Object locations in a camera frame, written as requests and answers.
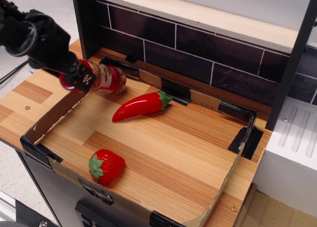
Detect red toy strawberry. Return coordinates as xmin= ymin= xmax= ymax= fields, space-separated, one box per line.
xmin=88 ymin=149 xmax=125 ymax=185

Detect black cables on floor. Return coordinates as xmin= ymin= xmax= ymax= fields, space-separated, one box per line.
xmin=0 ymin=60 xmax=29 ymax=86

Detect black frame post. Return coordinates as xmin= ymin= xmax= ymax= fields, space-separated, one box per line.
xmin=265 ymin=0 xmax=317 ymax=131

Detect red-capped spice bottle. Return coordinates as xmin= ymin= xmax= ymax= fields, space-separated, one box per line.
xmin=59 ymin=59 xmax=126 ymax=95

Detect red toy chili pepper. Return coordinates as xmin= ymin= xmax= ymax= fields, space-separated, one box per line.
xmin=112 ymin=92 xmax=173 ymax=122

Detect white dish rack sink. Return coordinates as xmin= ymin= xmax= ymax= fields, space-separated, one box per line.
xmin=254 ymin=98 xmax=317 ymax=216

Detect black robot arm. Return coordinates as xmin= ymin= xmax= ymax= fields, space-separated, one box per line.
xmin=0 ymin=0 xmax=97 ymax=93

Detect taped cardboard fence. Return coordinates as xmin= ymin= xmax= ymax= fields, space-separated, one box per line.
xmin=16 ymin=70 xmax=267 ymax=227

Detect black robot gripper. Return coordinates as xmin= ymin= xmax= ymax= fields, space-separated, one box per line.
xmin=22 ymin=10 xmax=97 ymax=92

